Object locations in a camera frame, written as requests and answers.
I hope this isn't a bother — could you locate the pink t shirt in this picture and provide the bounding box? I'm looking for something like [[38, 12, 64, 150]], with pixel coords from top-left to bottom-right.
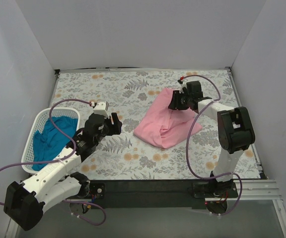
[[133, 88, 195, 149]]

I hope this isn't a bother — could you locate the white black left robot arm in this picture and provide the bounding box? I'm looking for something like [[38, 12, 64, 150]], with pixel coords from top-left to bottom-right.
[[3, 113, 122, 231]]

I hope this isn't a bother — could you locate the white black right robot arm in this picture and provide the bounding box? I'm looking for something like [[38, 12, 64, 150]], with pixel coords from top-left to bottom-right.
[[168, 76, 255, 197]]

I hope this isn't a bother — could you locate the floral patterned table cloth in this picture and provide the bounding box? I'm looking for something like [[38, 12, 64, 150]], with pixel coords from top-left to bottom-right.
[[52, 70, 238, 179]]

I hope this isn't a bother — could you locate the blue t shirt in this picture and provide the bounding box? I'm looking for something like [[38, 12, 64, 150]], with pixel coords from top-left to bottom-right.
[[33, 116, 78, 162]]

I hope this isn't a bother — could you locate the white plastic laundry basket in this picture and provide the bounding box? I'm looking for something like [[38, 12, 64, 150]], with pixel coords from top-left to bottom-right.
[[21, 107, 80, 174]]

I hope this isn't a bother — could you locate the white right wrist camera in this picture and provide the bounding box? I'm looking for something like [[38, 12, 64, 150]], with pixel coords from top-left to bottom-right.
[[178, 76, 187, 94]]

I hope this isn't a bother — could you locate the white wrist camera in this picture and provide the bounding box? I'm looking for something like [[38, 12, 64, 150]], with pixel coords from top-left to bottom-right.
[[178, 76, 187, 94], [89, 100, 109, 118]]

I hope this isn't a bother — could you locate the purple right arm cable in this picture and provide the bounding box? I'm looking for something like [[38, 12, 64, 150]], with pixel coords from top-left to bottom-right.
[[182, 73, 245, 216]]

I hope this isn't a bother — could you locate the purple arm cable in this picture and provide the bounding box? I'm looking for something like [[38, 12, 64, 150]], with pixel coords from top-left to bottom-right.
[[0, 98, 107, 226], [182, 73, 245, 216]]

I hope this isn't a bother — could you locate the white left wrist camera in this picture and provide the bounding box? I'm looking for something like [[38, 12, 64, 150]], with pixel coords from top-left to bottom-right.
[[89, 100, 109, 118]]

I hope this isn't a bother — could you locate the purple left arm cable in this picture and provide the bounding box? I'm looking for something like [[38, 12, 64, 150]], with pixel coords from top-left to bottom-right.
[[0, 98, 107, 226]]

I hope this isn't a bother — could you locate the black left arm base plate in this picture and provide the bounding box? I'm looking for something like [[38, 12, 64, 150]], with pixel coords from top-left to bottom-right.
[[77, 182, 105, 199]]

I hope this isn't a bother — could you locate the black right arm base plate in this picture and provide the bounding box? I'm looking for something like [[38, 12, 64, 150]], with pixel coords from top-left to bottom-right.
[[191, 179, 238, 198]]

